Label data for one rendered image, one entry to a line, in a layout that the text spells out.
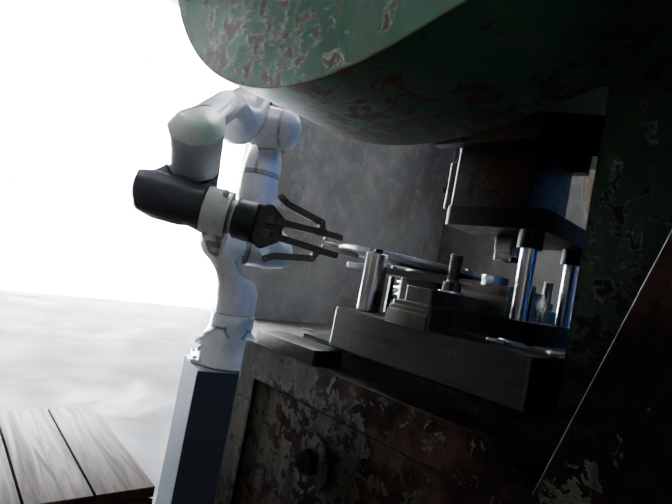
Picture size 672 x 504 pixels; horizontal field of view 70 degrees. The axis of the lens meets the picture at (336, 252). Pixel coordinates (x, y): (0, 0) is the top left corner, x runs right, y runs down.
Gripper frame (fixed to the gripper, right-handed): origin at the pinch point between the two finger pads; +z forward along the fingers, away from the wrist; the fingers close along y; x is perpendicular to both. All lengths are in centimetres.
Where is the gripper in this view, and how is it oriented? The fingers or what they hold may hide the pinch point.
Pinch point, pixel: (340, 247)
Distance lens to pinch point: 89.0
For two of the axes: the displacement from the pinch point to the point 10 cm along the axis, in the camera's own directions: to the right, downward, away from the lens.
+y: 2.7, -9.6, 0.4
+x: -1.1, 0.1, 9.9
